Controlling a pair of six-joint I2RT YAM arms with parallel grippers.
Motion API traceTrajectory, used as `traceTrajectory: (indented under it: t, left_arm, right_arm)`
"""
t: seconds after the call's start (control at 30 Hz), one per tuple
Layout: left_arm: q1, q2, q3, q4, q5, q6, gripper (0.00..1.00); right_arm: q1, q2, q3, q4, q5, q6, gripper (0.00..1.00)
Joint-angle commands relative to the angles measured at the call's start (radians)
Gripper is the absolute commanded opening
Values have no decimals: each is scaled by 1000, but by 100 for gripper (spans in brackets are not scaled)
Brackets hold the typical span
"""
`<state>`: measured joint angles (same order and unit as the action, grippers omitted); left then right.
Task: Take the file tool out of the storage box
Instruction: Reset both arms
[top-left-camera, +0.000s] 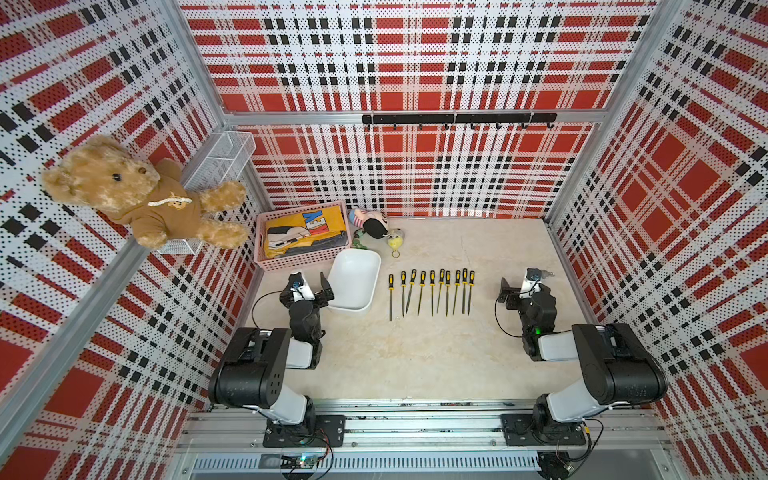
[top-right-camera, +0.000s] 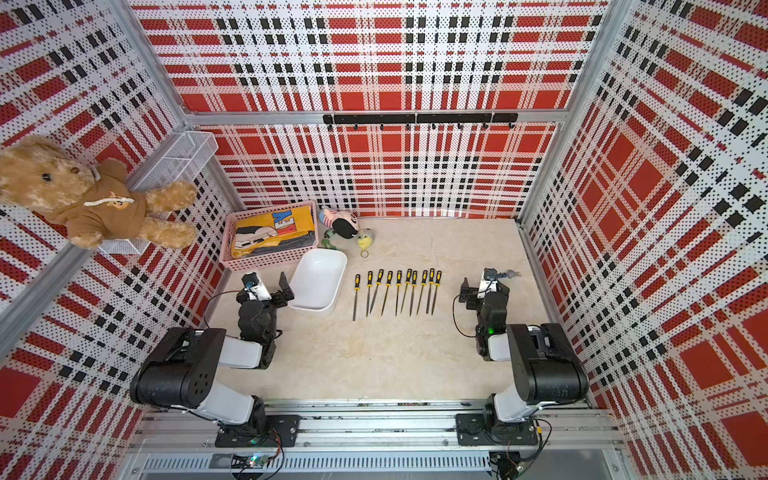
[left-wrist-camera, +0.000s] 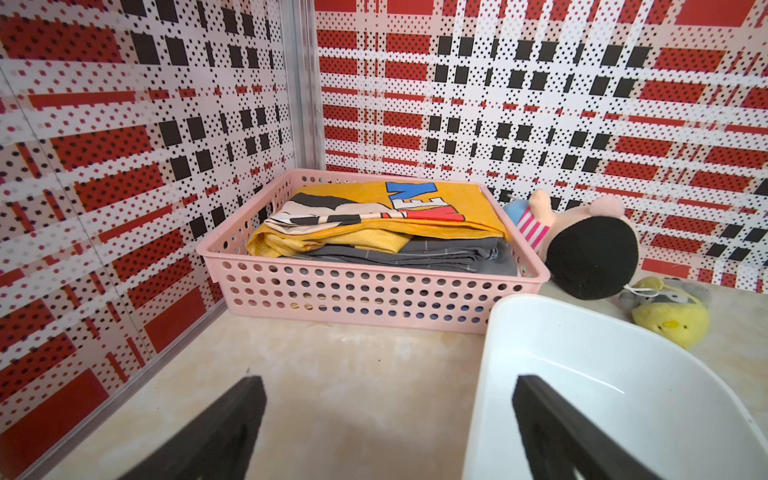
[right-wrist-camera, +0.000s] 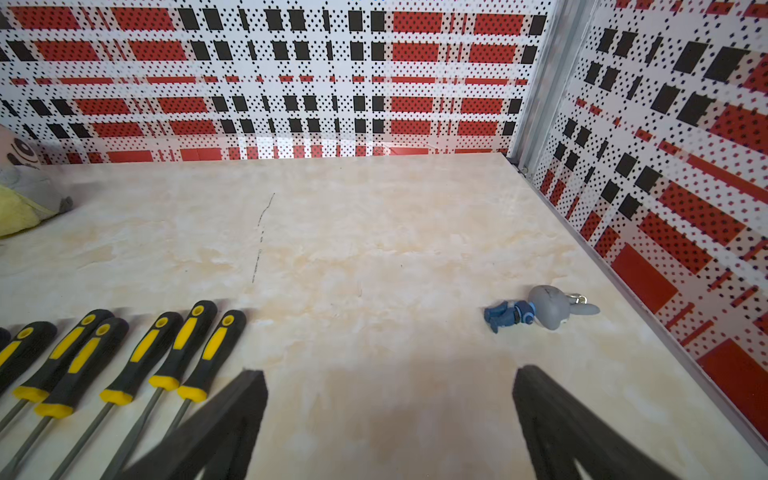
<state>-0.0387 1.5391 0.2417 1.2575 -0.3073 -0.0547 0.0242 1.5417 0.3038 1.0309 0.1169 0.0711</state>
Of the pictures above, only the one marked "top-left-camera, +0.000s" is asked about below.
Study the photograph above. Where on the pink black plush toy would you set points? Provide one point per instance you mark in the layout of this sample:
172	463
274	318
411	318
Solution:
373	223

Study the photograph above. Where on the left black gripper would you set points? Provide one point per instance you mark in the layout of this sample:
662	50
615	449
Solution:
320	297

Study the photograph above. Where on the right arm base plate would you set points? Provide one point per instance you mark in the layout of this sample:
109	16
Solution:
524	430

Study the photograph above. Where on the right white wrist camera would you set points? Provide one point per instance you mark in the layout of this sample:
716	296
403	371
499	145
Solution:
531	283

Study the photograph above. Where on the yellow round keychain toy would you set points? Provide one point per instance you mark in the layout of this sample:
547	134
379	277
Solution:
395	240

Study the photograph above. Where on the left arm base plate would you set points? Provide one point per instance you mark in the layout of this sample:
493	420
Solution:
321	432

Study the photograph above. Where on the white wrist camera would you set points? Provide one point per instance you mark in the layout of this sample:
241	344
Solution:
531	283
299	287

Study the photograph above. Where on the brown teddy bear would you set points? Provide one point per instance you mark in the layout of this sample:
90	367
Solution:
149	198

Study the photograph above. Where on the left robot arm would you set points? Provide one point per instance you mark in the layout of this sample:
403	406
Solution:
251	373

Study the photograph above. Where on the white plastic storage box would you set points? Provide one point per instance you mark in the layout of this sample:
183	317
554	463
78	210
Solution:
353	278

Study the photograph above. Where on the aluminium mounting rail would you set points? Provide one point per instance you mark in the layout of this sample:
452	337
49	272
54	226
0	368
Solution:
407	438

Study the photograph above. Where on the pink plastic basket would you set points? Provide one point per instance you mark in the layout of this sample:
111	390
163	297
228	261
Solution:
296	261

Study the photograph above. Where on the clear wall-mounted basket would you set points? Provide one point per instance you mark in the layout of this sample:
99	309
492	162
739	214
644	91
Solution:
222	157

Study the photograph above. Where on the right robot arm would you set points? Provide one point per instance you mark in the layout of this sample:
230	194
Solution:
616	369

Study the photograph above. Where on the green carabiner clip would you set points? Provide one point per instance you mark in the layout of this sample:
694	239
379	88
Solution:
357	242

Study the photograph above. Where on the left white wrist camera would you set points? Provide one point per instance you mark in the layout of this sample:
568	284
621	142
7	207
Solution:
299	287

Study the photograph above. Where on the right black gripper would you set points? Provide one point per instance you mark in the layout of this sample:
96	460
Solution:
505	289

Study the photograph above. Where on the black wall hook rail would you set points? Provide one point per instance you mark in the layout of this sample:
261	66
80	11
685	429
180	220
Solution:
445	119

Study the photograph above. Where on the green circuit board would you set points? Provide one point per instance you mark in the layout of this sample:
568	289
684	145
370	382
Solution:
300	462

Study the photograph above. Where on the yellow printed folded cloth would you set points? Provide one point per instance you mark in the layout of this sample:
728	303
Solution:
305	232

